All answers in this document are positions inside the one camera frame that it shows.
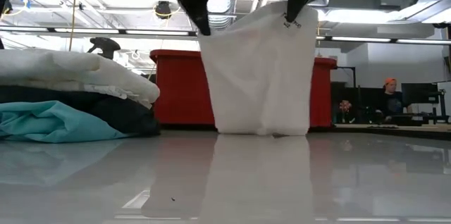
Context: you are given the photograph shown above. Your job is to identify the small white cloth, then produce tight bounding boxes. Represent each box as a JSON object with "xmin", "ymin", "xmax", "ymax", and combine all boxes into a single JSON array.
[{"xmin": 197, "ymin": 0, "xmax": 320, "ymax": 137}]

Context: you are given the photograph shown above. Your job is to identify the black garment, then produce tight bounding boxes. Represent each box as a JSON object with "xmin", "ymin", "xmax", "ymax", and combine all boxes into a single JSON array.
[{"xmin": 0, "ymin": 85, "xmax": 162, "ymax": 138}]

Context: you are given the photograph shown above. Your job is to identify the white lace garment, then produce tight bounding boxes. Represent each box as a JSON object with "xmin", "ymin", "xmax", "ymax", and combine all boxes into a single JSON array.
[{"xmin": 0, "ymin": 48, "xmax": 161, "ymax": 109}]

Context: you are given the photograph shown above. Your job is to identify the teal drawstring shorts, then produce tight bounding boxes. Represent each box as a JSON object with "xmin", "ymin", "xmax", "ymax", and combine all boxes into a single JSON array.
[{"xmin": 0, "ymin": 100, "xmax": 137, "ymax": 144}]

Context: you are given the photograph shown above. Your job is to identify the red plastic laundry basket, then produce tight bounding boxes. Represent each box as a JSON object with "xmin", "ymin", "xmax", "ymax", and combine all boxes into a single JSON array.
[{"xmin": 149, "ymin": 49, "xmax": 338, "ymax": 129}]

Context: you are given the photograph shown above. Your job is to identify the white paper size tag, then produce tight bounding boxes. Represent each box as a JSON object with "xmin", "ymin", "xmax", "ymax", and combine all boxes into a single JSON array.
[{"xmin": 283, "ymin": 11, "xmax": 303, "ymax": 30}]

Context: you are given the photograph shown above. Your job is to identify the spray bottle with grey trigger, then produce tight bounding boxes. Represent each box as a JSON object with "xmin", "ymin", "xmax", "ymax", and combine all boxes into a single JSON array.
[{"xmin": 87, "ymin": 37, "xmax": 121, "ymax": 61}]

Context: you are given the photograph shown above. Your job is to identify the large dark monitor screen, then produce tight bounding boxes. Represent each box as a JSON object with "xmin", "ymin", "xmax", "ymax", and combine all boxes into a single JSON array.
[{"xmin": 330, "ymin": 82, "xmax": 385, "ymax": 123}]

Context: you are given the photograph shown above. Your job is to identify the small potted plant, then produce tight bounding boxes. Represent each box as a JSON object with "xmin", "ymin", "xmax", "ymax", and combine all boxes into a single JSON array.
[{"xmin": 338, "ymin": 99, "xmax": 353, "ymax": 123}]

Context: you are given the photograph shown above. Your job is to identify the person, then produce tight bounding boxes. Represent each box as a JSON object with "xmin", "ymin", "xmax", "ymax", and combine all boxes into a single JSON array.
[{"xmin": 376, "ymin": 77, "xmax": 414, "ymax": 123}]

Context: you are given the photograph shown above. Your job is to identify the small black monitor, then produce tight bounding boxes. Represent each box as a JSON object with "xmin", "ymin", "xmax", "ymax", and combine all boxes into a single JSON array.
[{"xmin": 401, "ymin": 82, "xmax": 440, "ymax": 104}]

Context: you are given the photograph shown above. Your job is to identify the ribbed silver ceiling duct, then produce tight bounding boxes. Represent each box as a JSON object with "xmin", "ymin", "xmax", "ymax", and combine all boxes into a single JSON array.
[{"xmin": 206, "ymin": 0, "xmax": 236, "ymax": 30}]

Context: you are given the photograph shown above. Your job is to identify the black ceiling dome camera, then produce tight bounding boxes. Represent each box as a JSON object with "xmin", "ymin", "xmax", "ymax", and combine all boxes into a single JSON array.
[{"xmin": 155, "ymin": 1, "xmax": 173, "ymax": 20}]

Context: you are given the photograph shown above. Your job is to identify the yellow hanging cable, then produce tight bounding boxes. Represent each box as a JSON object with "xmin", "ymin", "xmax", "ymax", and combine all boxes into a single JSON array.
[{"xmin": 68, "ymin": 0, "xmax": 80, "ymax": 51}]

